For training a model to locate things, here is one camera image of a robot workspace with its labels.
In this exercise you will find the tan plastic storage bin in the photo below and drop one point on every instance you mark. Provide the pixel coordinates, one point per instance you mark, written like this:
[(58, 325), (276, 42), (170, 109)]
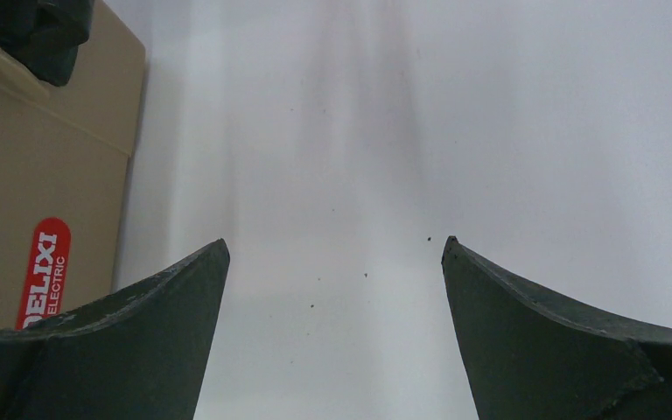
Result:
[(64, 154)]

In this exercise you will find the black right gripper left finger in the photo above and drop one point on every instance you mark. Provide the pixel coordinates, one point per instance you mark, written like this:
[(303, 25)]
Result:
[(138, 353)]

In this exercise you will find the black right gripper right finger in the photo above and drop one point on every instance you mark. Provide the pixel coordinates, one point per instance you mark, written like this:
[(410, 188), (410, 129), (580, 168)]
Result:
[(530, 352)]

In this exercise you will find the black front bin latch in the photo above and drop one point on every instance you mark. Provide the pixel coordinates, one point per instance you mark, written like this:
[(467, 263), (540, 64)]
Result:
[(45, 35)]

